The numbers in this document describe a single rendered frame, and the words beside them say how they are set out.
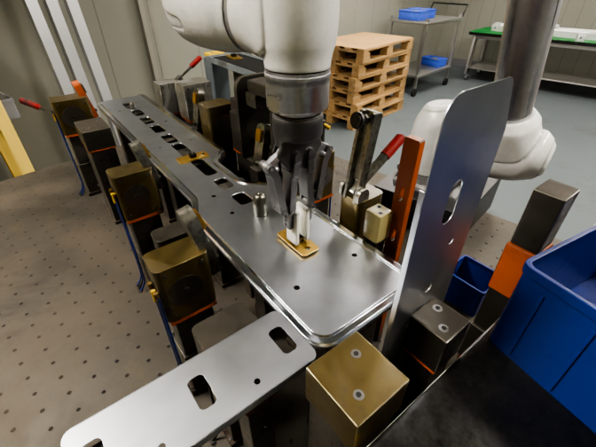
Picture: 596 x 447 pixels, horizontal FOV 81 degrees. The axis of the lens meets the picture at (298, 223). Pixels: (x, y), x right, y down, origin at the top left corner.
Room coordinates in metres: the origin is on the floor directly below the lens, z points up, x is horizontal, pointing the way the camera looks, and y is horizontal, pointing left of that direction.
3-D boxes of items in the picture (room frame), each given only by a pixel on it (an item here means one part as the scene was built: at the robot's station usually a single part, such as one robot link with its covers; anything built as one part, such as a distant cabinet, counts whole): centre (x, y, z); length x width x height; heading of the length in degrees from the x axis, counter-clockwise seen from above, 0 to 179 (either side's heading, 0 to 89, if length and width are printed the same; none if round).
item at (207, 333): (0.32, 0.12, 0.84); 0.12 x 0.07 x 0.28; 128
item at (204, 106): (1.11, 0.25, 0.89); 0.12 x 0.08 x 0.38; 128
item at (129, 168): (0.71, 0.40, 0.87); 0.12 x 0.07 x 0.35; 128
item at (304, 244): (0.51, 0.00, 1.01); 0.08 x 0.04 x 0.01; 38
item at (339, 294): (0.89, 0.30, 1.00); 1.38 x 0.22 x 0.02; 38
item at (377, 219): (0.52, -0.15, 0.88); 0.04 x 0.04 x 0.37; 38
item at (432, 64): (5.50, -1.78, 0.52); 1.11 x 0.65 x 1.05; 138
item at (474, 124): (0.29, -0.15, 1.17); 0.12 x 0.01 x 0.34; 128
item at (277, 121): (0.51, 0.00, 1.20); 0.08 x 0.07 x 0.09; 128
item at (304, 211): (0.51, -0.01, 1.05); 0.03 x 0.01 x 0.07; 38
